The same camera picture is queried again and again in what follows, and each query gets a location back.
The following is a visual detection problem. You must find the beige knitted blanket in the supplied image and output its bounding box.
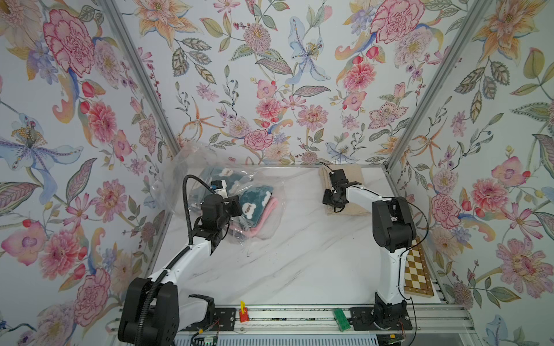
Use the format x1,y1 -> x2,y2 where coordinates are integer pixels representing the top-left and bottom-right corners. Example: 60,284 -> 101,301
319,164 -> 378,216

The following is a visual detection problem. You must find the clear plastic vacuum bag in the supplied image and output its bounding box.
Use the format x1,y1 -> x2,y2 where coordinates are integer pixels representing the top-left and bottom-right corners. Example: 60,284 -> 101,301
150,144 -> 286,243

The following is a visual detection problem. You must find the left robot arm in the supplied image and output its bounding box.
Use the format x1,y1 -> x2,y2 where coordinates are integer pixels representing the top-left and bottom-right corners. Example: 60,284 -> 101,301
118,194 -> 242,345

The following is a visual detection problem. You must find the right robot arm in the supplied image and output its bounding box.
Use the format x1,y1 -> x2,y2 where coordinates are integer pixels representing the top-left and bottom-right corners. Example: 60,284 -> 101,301
323,169 -> 416,330

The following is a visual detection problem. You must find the teal cloud pattern blanket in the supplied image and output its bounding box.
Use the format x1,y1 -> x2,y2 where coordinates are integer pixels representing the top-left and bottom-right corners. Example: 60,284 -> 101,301
200,166 -> 274,228

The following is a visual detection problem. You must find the pink folded blanket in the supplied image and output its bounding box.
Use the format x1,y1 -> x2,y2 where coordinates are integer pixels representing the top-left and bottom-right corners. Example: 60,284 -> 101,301
243,198 -> 279,239

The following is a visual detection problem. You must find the red yellow clamp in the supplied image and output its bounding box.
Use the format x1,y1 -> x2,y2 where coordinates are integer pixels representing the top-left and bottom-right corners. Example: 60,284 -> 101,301
239,301 -> 250,323

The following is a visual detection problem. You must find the wooden chessboard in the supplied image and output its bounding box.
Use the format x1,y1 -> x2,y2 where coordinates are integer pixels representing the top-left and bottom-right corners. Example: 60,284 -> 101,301
404,238 -> 434,297

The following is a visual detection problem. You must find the green block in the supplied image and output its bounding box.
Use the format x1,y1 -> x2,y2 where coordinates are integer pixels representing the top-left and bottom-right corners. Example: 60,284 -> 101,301
332,308 -> 351,332

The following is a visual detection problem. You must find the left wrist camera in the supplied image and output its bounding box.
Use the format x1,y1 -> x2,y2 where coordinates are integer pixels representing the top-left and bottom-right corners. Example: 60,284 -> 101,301
212,180 -> 228,199

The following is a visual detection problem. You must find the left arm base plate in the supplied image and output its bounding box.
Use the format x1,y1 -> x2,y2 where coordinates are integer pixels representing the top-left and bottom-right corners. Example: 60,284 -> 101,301
180,308 -> 237,332

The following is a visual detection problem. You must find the left black corrugated cable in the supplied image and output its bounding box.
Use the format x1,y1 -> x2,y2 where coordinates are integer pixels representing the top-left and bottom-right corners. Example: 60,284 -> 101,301
131,174 -> 215,346

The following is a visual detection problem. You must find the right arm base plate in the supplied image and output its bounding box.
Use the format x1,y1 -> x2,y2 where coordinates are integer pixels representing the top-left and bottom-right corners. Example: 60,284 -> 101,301
349,306 -> 413,332

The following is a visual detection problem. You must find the left aluminium corner post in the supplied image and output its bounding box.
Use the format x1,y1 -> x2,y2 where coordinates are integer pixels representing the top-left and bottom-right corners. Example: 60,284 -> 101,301
100,1 -> 181,169

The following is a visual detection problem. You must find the aluminium corner post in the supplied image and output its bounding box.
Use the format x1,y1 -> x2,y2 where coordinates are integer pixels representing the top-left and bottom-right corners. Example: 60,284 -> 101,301
382,1 -> 493,173
100,1 -> 181,169

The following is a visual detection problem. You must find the aluminium front rail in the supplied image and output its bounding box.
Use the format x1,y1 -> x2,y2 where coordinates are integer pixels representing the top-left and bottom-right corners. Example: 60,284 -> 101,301
105,303 -> 475,336

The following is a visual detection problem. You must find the right aluminium corner post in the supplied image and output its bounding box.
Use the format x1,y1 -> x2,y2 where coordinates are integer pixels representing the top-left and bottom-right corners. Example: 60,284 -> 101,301
382,1 -> 493,173

